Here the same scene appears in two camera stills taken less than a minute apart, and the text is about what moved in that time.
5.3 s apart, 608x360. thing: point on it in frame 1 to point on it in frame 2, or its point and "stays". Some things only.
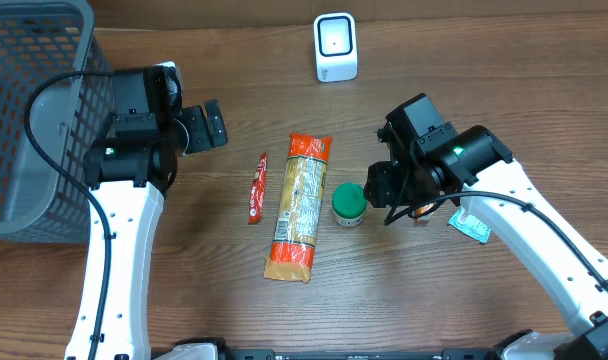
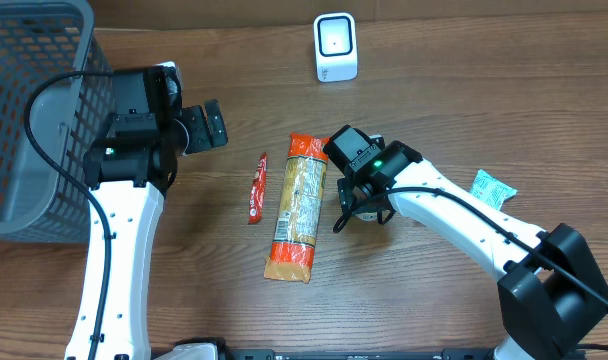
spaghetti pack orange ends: (292, 250) stays
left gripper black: (199, 129) stays
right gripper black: (380, 185) to (347, 195)
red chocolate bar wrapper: (257, 194) stays
